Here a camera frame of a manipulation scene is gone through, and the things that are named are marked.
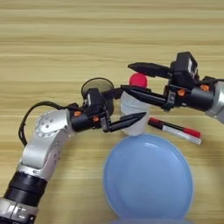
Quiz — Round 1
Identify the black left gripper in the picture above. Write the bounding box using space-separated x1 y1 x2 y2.
69 87 147 134

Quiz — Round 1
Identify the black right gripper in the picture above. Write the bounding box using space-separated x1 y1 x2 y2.
121 61 217 113

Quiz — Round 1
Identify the clear bottle with red cap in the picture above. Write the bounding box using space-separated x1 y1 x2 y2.
120 73 151 137

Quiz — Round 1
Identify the black mesh cup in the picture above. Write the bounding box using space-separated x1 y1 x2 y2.
80 77 116 116

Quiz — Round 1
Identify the white marker with black cap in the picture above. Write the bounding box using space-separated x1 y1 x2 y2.
147 121 203 146

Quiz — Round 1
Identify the black pen with red ends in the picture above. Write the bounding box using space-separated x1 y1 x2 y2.
148 116 203 139

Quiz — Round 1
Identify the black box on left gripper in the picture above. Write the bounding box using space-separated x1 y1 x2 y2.
82 87 108 116

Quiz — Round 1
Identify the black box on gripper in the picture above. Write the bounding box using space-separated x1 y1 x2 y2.
82 87 108 116
170 52 200 88

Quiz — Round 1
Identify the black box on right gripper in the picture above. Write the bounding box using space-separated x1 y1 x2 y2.
170 52 200 88

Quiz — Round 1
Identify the blue round plate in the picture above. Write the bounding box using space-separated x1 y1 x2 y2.
102 133 194 221

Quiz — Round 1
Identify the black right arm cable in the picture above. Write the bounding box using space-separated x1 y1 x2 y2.
204 76 224 84

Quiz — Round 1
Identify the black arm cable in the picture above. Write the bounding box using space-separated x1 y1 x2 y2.
204 76 224 84
17 101 80 147

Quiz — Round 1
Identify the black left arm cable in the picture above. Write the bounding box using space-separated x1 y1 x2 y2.
17 101 80 147

